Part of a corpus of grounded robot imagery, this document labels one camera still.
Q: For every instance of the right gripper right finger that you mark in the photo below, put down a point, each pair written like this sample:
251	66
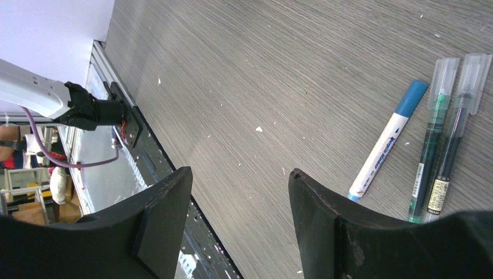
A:
339	238

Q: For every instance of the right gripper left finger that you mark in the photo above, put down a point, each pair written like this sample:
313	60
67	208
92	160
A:
139	237

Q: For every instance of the black pen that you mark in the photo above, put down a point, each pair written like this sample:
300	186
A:
454	133

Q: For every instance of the white blue marker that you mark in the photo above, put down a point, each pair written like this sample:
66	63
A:
377	156

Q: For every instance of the green gel pen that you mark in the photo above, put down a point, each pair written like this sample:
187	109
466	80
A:
434	130

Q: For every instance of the blue pen cap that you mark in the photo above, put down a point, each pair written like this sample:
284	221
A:
411	98

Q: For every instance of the clear pen cap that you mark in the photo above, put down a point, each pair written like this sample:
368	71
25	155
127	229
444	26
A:
472	80
443	80

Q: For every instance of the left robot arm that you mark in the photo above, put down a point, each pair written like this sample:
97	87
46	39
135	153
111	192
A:
65	103

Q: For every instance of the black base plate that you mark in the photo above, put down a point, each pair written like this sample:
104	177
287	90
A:
202	254

